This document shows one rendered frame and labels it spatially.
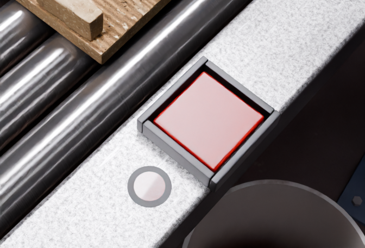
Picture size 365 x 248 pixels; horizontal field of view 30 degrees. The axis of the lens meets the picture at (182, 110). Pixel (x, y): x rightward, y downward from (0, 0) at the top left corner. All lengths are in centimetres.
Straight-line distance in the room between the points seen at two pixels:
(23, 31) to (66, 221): 16
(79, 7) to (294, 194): 70
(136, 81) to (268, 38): 11
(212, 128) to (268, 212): 72
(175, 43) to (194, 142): 10
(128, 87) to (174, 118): 5
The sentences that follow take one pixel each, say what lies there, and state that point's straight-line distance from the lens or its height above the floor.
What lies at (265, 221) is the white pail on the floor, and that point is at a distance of 124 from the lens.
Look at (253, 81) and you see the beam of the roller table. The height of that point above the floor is 92.
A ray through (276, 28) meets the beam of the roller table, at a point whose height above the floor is 92.
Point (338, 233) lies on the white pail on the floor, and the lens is 116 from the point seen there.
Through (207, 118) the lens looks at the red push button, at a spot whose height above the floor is 93.
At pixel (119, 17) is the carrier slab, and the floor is 94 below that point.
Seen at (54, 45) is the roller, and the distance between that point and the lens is 54.
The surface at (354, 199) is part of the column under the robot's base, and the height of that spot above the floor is 2.
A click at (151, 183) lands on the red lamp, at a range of 49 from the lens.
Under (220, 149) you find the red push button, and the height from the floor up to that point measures 93.
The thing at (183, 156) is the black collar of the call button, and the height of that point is 93.
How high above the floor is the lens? 137
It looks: 61 degrees down
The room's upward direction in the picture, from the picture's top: 8 degrees clockwise
